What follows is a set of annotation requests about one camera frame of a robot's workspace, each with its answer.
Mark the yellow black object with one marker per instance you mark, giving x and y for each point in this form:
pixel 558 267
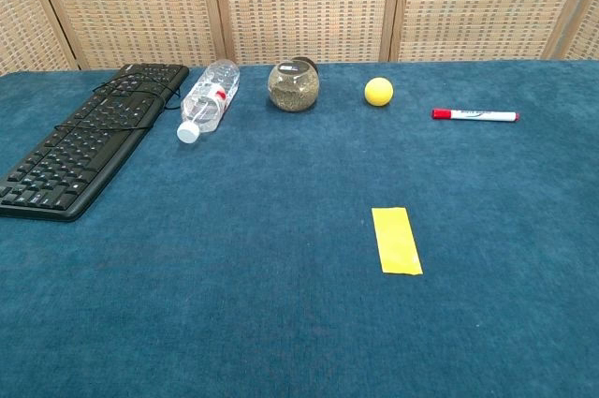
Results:
pixel 397 241

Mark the round glass jar with grains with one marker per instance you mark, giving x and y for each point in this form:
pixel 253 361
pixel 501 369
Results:
pixel 292 89

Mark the yellow foam ball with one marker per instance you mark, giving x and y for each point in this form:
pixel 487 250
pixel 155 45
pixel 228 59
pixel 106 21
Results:
pixel 379 92

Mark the clear plastic water bottle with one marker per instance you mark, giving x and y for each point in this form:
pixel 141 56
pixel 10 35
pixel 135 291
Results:
pixel 206 103

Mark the blue felt table cover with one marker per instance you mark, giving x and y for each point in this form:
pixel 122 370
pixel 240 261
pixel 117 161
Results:
pixel 234 285

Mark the woven bamboo screen panel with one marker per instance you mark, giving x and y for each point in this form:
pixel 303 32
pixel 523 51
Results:
pixel 585 37
pixel 304 4
pixel 23 19
pixel 131 4
pixel 486 4

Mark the red capped whiteboard marker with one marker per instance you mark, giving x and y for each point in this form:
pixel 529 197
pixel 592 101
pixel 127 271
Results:
pixel 477 115

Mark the black computer keyboard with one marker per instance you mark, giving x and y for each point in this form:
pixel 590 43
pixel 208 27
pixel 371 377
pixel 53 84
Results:
pixel 84 145

